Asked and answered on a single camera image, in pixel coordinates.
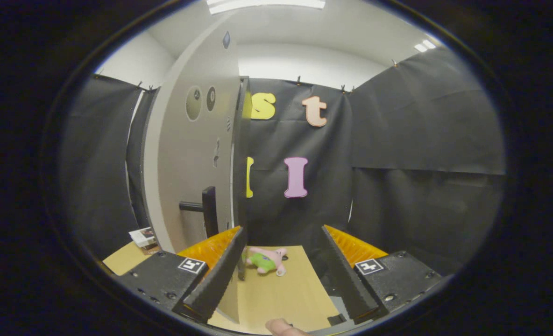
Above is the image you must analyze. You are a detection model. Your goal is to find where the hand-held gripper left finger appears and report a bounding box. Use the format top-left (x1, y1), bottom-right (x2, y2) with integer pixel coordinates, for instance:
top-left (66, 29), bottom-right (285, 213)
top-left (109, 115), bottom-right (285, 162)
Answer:
top-left (115, 226), bottom-right (248, 324)

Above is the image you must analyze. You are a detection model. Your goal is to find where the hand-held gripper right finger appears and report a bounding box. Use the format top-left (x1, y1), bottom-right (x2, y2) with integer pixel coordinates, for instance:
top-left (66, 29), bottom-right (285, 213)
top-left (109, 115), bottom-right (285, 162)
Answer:
top-left (322, 224), bottom-right (444, 325)

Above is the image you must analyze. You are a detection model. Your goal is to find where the black door handle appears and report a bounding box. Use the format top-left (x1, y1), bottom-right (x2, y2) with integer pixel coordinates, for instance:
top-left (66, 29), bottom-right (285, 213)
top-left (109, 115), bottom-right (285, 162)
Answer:
top-left (179, 186), bottom-right (220, 238)

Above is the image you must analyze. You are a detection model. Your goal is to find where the light grey shoe cabinet door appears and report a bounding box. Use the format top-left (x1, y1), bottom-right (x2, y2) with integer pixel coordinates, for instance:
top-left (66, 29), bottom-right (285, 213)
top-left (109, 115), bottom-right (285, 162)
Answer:
top-left (142, 14), bottom-right (242, 325)

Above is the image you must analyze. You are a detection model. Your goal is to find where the grey shoe cabinet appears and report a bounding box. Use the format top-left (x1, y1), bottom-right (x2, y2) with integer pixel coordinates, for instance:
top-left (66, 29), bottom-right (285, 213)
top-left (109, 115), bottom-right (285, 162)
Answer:
top-left (126, 76), bottom-right (254, 280)

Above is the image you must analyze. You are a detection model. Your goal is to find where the pink green plush toy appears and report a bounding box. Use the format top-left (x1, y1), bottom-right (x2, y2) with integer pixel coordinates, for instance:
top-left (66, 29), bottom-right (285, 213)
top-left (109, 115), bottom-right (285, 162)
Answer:
top-left (241, 247), bottom-right (289, 277)

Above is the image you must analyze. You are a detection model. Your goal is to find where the white cover book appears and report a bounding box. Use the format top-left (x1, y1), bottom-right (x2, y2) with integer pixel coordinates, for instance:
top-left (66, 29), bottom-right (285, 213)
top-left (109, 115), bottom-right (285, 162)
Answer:
top-left (128, 227), bottom-right (156, 248)

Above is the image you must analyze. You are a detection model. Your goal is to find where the black backdrop cloth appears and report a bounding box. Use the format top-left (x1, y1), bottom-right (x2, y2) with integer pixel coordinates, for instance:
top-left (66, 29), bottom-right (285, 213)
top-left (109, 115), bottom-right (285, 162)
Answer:
top-left (59, 47), bottom-right (506, 276)

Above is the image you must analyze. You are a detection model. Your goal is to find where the long ceiling light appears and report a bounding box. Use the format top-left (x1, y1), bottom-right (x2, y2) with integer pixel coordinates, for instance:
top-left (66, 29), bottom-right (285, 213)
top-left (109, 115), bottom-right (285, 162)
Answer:
top-left (206, 0), bottom-right (326, 14)

